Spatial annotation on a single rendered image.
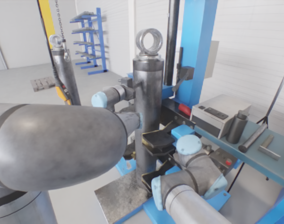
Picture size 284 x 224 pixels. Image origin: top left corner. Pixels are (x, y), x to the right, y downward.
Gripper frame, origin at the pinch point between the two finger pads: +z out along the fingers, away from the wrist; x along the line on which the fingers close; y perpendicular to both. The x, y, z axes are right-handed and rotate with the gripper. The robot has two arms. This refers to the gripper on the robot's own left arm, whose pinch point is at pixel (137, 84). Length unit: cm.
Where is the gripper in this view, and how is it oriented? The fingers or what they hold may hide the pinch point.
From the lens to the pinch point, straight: 92.1
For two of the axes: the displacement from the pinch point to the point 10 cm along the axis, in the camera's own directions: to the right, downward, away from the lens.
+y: -8.3, -2.8, 4.8
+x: 0.0, 8.7, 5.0
